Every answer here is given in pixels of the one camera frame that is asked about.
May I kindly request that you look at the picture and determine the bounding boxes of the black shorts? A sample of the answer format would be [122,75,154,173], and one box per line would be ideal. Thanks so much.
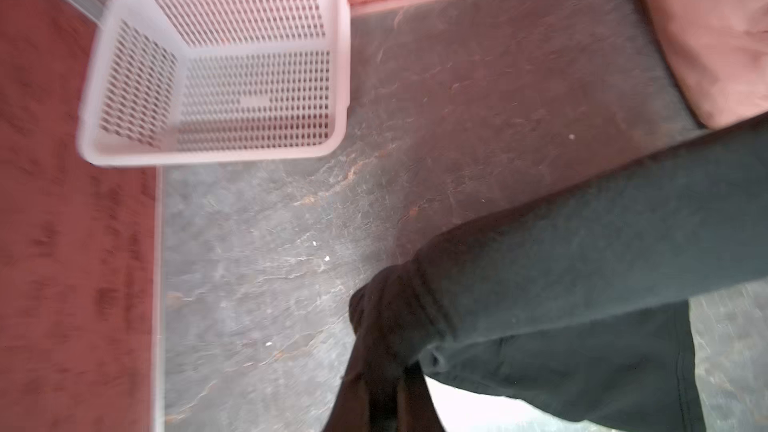
[349,116,767,431]

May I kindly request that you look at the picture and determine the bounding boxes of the pink shorts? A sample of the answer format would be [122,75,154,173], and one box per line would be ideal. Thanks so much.
[645,0,767,129]

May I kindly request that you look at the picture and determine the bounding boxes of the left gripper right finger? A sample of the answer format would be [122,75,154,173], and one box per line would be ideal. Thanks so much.
[397,363,445,432]

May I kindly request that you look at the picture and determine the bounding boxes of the white plastic basket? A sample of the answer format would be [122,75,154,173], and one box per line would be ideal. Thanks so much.
[76,0,351,167]

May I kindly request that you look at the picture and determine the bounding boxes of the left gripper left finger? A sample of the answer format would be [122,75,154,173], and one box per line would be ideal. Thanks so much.
[323,338,390,432]

